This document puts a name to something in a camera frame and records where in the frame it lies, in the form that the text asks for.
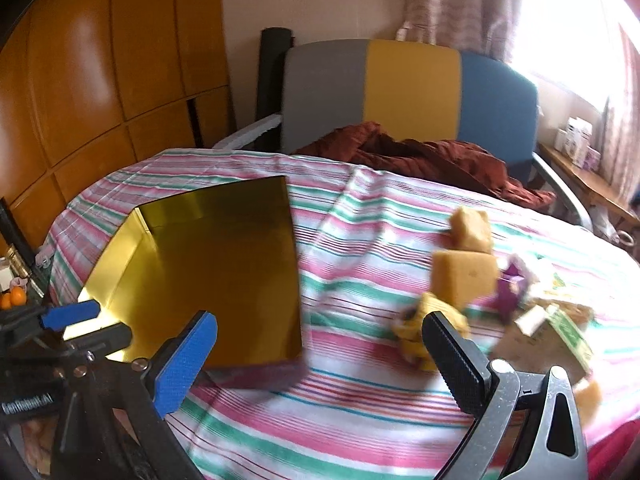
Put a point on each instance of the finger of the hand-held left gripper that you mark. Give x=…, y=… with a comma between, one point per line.
x=70, y=315
x=105, y=340

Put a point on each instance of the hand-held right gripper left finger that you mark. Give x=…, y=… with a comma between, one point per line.
x=185, y=365

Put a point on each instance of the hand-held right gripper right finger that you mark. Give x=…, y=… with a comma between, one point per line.
x=452, y=360

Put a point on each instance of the purple packet with label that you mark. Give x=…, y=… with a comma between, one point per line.
x=510, y=290

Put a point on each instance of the gold box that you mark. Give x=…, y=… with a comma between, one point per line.
x=225, y=260

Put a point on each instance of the orange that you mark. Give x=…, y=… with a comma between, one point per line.
x=19, y=296
x=6, y=301

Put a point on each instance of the small white container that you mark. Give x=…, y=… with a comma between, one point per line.
x=4, y=275

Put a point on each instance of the black bottle with gold band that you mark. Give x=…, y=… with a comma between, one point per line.
x=15, y=240

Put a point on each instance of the striped tablecloth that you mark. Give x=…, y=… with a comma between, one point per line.
x=375, y=260

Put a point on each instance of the reddish brown cloth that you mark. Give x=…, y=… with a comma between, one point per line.
x=425, y=160

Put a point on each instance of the wooden side table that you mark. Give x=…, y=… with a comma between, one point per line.
x=590, y=182

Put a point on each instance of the purple white box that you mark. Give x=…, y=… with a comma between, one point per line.
x=593, y=158

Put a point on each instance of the wooden wardrobe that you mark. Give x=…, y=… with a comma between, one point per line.
x=100, y=60

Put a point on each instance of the grey yellow blue chair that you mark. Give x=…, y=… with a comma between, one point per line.
x=415, y=85

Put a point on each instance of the patterned curtain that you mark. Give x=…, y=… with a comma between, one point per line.
x=450, y=5
x=622, y=135

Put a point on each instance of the black rolled mat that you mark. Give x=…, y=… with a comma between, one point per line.
x=270, y=75

